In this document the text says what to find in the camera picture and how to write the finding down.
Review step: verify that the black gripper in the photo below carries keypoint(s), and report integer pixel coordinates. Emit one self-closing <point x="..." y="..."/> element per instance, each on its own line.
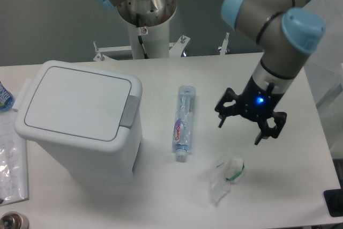
<point x="258" y="106"/>

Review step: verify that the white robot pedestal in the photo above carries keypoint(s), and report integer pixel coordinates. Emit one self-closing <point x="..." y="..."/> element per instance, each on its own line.
<point x="148" y="27"/>

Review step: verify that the black device at edge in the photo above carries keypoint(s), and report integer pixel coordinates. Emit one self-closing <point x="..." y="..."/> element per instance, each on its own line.
<point x="333" y="199"/>

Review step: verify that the metal round object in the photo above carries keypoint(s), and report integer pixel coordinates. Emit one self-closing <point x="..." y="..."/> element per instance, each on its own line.
<point x="14" y="220"/>

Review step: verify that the clear plastic water bottle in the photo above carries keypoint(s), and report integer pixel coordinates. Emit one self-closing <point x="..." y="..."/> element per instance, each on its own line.
<point x="183" y="126"/>

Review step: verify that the white trash can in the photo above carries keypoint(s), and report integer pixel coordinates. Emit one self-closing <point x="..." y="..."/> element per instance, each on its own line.
<point x="86" y="118"/>

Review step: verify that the paper notebook in plastic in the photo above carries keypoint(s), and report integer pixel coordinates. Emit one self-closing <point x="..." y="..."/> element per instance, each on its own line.
<point x="14" y="172"/>

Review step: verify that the crumpled plastic wrapper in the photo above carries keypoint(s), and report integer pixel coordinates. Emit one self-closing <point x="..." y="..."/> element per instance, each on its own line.
<point x="226" y="171"/>

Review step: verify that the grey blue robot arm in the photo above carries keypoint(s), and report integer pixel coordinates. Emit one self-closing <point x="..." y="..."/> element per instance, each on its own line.
<point x="286" y="32"/>

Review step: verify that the blue labelled bottle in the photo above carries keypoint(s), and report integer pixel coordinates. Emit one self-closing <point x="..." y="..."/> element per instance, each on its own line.
<point x="6" y="99"/>

